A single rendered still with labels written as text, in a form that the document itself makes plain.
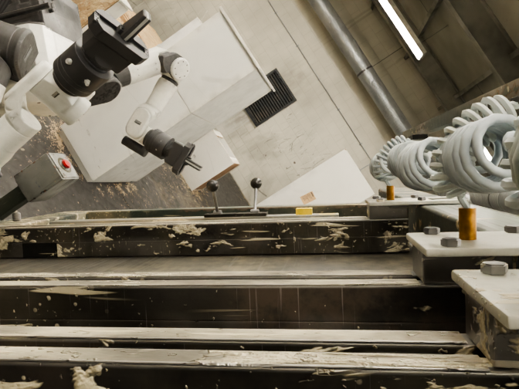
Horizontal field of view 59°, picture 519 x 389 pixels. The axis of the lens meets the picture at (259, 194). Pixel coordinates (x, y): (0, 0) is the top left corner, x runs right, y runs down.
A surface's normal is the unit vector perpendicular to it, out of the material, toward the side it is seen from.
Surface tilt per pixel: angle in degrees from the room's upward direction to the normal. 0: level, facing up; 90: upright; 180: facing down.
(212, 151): 90
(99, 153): 90
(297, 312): 90
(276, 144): 90
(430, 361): 60
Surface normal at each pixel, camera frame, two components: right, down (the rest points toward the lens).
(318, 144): -0.17, 0.02
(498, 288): -0.04, -1.00
